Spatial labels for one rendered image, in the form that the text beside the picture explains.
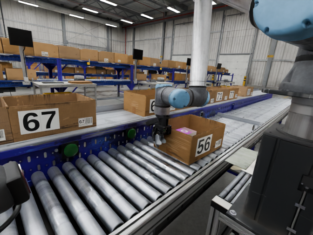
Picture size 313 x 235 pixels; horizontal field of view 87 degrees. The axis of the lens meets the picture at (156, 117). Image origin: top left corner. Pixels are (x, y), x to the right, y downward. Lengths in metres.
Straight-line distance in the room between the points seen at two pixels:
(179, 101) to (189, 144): 0.26
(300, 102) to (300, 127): 0.07
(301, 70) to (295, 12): 0.21
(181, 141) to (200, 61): 0.43
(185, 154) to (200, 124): 0.42
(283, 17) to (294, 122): 0.31
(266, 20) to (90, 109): 0.88
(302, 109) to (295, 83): 0.08
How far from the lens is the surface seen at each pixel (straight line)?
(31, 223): 0.74
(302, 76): 0.60
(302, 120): 0.63
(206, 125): 1.29
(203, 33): 0.91
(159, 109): 0.89
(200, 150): 1.00
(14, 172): 0.32
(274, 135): 0.61
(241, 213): 0.76
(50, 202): 0.78
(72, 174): 0.91
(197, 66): 0.87
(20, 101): 1.23
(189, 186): 0.83
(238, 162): 1.12
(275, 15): 0.46
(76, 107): 1.00
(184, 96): 0.78
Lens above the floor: 1.24
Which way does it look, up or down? 16 degrees down
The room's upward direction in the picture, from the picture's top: 4 degrees clockwise
